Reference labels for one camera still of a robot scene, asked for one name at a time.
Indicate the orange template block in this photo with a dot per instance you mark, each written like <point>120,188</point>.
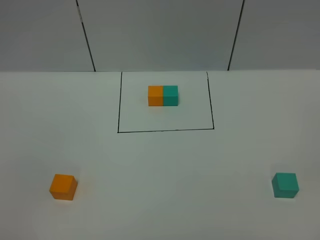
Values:
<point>155,96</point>

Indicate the teal template block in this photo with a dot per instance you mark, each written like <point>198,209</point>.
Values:
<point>170,95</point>

